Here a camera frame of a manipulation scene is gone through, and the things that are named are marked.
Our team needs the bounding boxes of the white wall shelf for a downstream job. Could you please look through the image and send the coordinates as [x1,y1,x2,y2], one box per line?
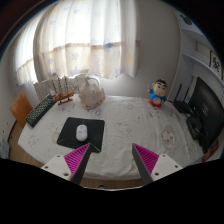
[176,13,224,81]

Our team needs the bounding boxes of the white chair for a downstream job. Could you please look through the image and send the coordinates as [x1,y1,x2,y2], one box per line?
[33,69,101,101]

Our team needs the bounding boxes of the white cartoon-print tablecloth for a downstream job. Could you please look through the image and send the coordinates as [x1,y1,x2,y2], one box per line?
[17,94,206,181]

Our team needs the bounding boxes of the orange wooden chair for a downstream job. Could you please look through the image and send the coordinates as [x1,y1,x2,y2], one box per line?
[9,92,34,129]

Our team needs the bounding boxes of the black keyboard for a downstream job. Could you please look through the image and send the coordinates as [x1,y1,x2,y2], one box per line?
[25,94,57,128]

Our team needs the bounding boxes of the white cartoon-print computer mouse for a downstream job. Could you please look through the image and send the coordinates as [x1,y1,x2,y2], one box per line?
[75,124,89,142]

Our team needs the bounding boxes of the wooden model sailing ship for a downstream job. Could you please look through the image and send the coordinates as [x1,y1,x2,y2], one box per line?
[51,75,76,106]

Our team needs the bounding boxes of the black router with antennas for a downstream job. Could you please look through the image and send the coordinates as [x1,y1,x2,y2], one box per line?
[173,83,193,114]

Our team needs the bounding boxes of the cartoon boy figurine clock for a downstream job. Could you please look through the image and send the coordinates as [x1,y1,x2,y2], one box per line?
[147,78,169,109]

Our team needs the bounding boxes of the framed calligraphy picture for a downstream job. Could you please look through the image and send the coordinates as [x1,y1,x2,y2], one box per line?
[209,49,223,76]

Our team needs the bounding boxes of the white star-print curtain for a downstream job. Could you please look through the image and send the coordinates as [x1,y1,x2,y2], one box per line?
[14,0,139,86]

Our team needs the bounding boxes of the large white conch shell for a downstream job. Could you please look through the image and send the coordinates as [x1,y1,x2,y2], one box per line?
[78,77,106,110]

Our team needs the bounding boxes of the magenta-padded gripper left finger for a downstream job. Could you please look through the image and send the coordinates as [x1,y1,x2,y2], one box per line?
[41,142,92,186]

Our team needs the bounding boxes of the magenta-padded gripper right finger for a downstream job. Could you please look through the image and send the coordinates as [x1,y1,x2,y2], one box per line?
[131,142,184,186]

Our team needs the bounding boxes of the black computer monitor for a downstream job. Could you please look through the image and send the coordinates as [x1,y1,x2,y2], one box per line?
[186,76,224,154]

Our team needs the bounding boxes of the black mouse pad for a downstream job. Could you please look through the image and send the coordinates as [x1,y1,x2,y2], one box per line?
[56,116,106,154]

